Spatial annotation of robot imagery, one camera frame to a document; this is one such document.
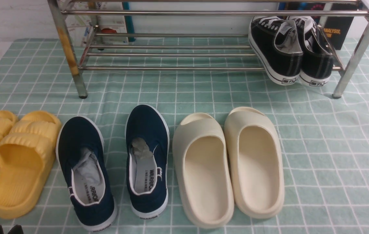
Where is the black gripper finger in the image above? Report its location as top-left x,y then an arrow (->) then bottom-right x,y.
7,225 -> 24,234

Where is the navy slip-on shoe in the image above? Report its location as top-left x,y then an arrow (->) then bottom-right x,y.
56,116 -> 117,232
125,105 -> 170,219

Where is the metal shoe rack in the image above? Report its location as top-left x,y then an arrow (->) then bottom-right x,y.
48,0 -> 369,99

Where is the right yellow slide sandal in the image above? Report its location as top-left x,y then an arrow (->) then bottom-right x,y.
0,110 -> 61,219

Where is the left cream slide sandal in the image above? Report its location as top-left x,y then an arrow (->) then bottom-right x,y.
172,112 -> 234,229

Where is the cream slide sandal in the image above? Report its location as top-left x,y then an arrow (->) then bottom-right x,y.
224,107 -> 284,219
172,112 -> 234,229

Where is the white printed box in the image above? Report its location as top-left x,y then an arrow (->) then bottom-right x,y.
66,2 -> 128,47

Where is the teal blue pole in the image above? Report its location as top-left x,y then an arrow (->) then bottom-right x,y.
122,2 -> 136,42

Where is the right cream slide sandal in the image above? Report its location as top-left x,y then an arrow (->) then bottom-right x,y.
224,107 -> 284,219

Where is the left black canvas sneaker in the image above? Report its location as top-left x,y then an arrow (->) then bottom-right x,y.
248,16 -> 303,86

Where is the black canvas sneaker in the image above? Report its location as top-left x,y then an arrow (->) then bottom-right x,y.
248,16 -> 303,86
288,16 -> 334,87

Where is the green checkered cloth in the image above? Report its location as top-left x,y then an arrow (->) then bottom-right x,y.
0,39 -> 369,234

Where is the right black canvas sneaker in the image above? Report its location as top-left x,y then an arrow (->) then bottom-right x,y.
288,16 -> 334,87

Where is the black book with orange text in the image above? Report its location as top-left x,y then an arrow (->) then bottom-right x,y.
319,3 -> 357,50

